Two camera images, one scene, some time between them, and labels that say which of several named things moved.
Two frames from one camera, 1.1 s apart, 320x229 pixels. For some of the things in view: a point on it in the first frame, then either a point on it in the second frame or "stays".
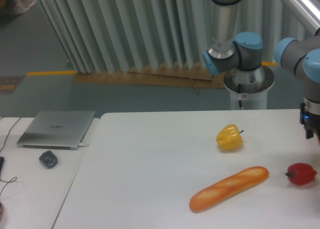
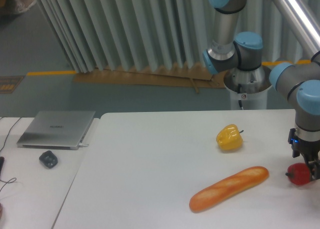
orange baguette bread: [212, 195] stays
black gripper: [310, 121] → [309, 150]
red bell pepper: [301, 173] stays
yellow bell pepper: [229, 138] stays
